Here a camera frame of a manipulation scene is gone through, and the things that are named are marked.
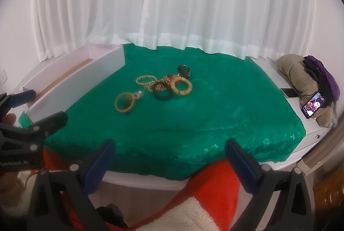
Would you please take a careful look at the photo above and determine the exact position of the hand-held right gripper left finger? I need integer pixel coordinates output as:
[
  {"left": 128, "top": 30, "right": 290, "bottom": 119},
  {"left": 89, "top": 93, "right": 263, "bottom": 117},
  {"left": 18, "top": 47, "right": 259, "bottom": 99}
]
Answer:
[{"left": 27, "top": 139, "right": 117, "bottom": 231}]

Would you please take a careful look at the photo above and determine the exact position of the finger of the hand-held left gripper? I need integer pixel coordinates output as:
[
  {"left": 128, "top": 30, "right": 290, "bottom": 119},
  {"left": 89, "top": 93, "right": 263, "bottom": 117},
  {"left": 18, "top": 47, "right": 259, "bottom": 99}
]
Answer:
[
  {"left": 0, "top": 89, "right": 37, "bottom": 113},
  {"left": 0, "top": 111, "right": 68, "bottom": 152}
]

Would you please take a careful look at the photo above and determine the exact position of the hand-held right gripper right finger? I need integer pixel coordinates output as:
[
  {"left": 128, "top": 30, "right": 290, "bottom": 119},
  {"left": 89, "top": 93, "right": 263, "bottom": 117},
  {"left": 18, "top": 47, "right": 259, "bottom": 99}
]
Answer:
[{"left": 224, "top": 139, "right": 326, "bottom": 231}]

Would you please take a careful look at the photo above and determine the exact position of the white cardboard box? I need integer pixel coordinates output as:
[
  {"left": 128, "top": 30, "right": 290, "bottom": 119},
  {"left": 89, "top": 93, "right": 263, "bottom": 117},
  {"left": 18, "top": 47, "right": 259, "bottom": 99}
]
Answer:
[{"left": 22, "top": 43, "right": 127, "bottom": 125}]

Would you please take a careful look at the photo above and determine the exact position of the amber bangle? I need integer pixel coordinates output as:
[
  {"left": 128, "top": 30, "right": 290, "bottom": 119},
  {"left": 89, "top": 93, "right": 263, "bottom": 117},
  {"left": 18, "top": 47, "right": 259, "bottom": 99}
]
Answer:
[{"left": 115, "top": 92, "right": 135, "bottom": 113}]

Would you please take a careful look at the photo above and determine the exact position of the black bead bracelet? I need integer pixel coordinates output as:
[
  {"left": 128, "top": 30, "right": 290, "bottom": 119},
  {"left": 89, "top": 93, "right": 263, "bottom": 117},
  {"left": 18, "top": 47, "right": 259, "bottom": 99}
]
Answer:
[{"left": 153, "top": 83, "right": 172, "bottom": 100}]

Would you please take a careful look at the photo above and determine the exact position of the beige wooden bead bracelet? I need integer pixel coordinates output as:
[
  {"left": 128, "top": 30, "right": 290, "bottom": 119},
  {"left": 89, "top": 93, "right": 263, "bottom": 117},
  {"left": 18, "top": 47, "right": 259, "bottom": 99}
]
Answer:
[{"left": 170, "top": 78, "right": 193, "bottom": 95}]

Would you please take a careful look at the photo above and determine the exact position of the multicoloured bead bracelet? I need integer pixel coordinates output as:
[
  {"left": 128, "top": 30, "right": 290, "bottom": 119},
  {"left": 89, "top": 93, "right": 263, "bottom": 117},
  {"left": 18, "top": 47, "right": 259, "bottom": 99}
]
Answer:
[{"left": 157, "top": 74, "right": 180, "bottom": 90}]

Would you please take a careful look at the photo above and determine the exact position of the person's left hand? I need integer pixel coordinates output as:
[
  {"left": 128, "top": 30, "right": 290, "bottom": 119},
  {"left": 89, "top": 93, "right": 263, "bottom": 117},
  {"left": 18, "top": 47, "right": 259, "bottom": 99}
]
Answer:
[{"left": 0, "top": 113, "right": 17, "bottom": 127}]

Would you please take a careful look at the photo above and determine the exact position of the small green cloth piece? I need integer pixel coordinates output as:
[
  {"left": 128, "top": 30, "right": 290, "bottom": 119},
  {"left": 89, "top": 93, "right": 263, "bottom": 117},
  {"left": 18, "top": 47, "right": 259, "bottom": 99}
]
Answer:
[{"left": 18, "top": 111, "right": 33, "bottom": 129}]

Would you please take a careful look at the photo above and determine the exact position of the orange and white blanket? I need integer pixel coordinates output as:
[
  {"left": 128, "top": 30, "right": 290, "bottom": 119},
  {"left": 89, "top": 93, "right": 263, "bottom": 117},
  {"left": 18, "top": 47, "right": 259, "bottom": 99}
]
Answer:
[{"left": 43, "top": 147, "right": 242, "bottom": 231}]

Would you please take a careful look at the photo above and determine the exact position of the green velvet cloth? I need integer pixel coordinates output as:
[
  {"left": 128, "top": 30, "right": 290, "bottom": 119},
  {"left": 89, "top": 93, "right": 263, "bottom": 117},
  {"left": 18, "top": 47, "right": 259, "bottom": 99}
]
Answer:
[{"left": 43, "top": 43, "right": 307, "bottom": 181}]

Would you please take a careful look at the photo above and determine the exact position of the dark flat phone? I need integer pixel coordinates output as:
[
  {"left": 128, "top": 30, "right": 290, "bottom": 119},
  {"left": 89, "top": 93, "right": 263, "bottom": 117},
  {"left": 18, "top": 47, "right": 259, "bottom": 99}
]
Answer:
[{"left": 281, "top": 88, "right": 299, "bottom": 99}]

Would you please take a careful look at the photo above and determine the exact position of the brown wooden cabinet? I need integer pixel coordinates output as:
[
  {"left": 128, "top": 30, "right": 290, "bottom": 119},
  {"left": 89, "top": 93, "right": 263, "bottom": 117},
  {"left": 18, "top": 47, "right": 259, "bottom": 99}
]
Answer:
[{"left": 313, "top": 174, "right": 344, "bottom": 212}]

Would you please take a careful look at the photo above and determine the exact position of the smartphone with lit screen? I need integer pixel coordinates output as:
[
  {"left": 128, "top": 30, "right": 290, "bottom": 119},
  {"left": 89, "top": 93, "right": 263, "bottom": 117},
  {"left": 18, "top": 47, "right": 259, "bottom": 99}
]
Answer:
[{"left": 301, "top": 91, "right": 326, "bottom": 119}]

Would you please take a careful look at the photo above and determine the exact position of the tan cloth bundle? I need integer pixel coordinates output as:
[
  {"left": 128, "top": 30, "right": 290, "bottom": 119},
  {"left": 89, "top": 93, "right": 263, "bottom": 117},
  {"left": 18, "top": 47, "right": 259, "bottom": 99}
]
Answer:
[{"left": 277, "top": 54, "right": 339, "bottom": 128}]

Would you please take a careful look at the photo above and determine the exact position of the black garment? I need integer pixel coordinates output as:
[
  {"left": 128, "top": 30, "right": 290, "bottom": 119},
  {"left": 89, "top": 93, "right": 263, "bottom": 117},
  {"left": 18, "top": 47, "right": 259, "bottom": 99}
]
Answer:
[{"left": 303, "top": 59, "right": 332, "bottom": 109}]

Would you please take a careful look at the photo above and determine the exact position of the purple garment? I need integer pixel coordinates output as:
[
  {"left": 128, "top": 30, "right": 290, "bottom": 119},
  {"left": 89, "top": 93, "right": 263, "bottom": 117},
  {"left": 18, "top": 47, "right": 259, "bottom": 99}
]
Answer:
[{"left": 304, "top": 56, "right": 339, "bottom": 99}]

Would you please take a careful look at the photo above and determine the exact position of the beige frame bar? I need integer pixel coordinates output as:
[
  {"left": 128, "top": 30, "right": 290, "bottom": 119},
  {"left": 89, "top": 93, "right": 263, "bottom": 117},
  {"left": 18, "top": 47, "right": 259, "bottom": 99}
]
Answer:
[{"left": 296, "top": 113, "right": 344, "bottom": 175}]

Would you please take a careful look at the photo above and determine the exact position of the pearl necklace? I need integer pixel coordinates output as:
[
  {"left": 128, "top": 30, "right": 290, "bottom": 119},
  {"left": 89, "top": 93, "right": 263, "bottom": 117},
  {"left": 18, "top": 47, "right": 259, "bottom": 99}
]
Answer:
[{"left": 133, "top": 74, "right": 159, "bottom": 100}]

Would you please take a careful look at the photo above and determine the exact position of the dark stone bracelet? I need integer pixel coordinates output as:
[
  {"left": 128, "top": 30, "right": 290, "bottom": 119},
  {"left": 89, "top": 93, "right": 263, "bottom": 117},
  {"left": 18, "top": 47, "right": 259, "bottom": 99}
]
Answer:
[{"left": 178, "top": 65, "right": 192, "bottom": 79}]

